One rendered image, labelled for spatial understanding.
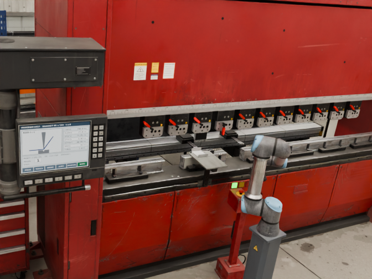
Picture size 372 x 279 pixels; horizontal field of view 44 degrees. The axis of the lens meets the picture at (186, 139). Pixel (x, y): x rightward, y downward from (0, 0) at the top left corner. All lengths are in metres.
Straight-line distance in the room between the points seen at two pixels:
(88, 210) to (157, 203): 0.57
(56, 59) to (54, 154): 0.48
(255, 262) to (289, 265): 1.06
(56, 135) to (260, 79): 1.79
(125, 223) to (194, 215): 0.58
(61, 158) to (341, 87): 2.63
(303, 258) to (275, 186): 0.75
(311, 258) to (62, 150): 2.72
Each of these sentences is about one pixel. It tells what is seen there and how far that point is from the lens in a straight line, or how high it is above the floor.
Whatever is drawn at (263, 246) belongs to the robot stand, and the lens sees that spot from 3.15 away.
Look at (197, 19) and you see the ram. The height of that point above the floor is 2.01.
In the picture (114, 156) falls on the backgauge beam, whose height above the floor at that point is 0.91.
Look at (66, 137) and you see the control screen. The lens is 2.42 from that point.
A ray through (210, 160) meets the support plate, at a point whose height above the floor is 1.00.
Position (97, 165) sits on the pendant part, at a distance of 2.54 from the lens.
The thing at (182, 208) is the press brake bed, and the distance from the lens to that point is 3.59.
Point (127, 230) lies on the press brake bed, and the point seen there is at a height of 0.50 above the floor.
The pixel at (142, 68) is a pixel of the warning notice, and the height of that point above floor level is 1.68.
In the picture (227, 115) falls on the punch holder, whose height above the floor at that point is 1.30.
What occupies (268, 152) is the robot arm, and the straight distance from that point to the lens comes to 2.91.
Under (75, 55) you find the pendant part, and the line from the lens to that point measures 2.32.
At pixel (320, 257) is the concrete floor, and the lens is 4.51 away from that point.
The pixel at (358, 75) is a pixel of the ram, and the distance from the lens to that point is 4.36.
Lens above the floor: 2.47
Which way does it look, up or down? 23 degrees down
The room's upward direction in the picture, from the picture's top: 7 degrees clockwise
